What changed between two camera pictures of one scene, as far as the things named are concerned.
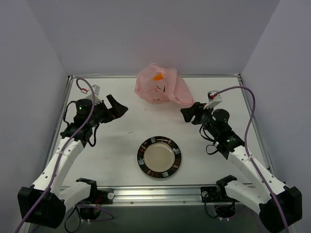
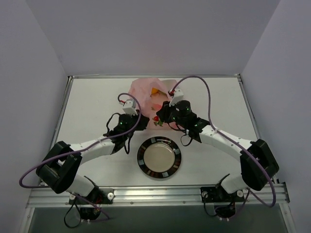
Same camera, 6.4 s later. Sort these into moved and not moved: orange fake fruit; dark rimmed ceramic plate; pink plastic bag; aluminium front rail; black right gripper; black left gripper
Moved: orange fake fruit; pink plastic bag; black left gripper; black right gripper
Not moved: aluminium front rail; dark rimmed ceramic plate
